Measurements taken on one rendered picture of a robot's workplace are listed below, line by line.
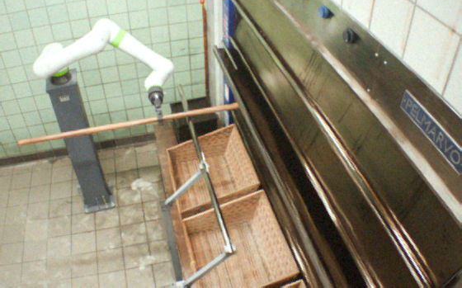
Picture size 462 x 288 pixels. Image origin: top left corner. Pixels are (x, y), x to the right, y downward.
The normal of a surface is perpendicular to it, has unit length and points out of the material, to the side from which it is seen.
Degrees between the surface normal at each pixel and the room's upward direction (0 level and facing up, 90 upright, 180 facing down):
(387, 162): 69
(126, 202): 0
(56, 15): 90
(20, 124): 90
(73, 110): 90
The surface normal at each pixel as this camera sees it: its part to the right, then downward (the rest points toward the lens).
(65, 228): 0.00, -0.78
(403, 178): -0.90, -0.13
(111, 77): 0.26, 0.60
